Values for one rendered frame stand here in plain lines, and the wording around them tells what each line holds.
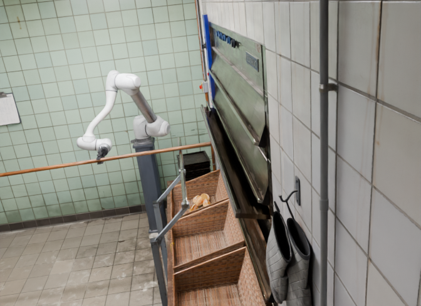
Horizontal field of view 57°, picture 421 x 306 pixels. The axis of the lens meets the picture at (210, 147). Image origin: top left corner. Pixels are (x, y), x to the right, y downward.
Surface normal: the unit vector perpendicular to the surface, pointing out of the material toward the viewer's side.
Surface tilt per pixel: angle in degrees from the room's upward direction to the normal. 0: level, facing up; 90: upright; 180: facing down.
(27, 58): 90
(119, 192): 90
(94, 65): 90
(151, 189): 90
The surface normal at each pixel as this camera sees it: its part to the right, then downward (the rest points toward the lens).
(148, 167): 0.05, 0.36
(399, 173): -0.99, 0.14
